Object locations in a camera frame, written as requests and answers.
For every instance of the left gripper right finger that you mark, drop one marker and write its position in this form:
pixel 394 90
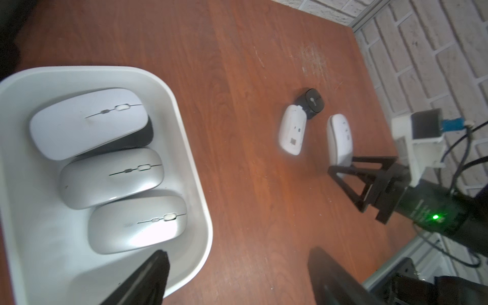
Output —
pixel 332 284

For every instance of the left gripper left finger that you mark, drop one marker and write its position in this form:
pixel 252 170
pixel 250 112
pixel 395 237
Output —
pixel 146 285

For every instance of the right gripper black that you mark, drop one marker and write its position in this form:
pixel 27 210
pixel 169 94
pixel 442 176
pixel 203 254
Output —
pixel 428 205

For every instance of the white mouse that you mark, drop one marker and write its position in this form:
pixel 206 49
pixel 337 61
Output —
pixel 85 122
pixel 292 128
pixel 340 141
pixel 136 223

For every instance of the silver mouse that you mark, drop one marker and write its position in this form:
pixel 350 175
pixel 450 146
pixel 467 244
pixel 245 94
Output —
pixel 109 177

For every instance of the black mouse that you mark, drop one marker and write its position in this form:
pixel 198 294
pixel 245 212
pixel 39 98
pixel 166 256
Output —
pixel 140 138
pixel 311 103

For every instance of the white storage box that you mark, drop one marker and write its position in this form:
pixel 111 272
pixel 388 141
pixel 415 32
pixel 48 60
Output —
pixel 46 242

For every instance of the black carrying case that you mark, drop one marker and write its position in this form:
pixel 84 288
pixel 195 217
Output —
pixel 14 14

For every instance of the aluminium front rail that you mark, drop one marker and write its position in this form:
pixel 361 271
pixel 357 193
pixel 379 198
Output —
pixel 428 263

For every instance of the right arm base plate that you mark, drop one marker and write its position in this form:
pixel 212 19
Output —
pixel 402 285

